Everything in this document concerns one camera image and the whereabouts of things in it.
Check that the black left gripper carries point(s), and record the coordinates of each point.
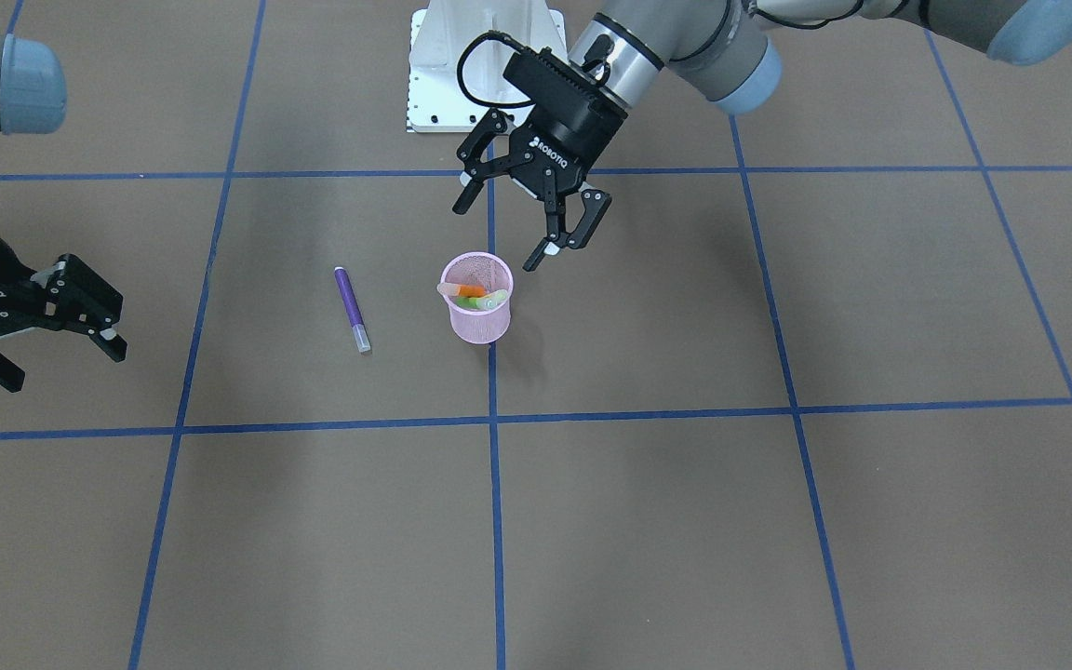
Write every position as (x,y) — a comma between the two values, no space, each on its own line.
(575,138)

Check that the yellow highlighter pen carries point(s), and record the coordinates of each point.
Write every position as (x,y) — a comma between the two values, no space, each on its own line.
(499,297)

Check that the orange highlighter pen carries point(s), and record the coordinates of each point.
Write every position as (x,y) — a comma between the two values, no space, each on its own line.
(456,290)

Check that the purple highlighter pen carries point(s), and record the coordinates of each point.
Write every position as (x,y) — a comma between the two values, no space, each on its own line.
(352,310)

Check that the green highlighter pen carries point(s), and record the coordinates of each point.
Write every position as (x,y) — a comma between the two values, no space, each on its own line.
(482,303)

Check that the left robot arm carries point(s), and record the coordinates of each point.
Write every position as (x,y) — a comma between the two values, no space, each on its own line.
(723,49)

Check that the pink mesh pen holder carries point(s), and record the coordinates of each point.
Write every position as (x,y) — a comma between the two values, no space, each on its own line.
(483,269)

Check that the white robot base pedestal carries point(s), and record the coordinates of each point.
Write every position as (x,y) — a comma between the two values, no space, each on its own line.
(448,92)

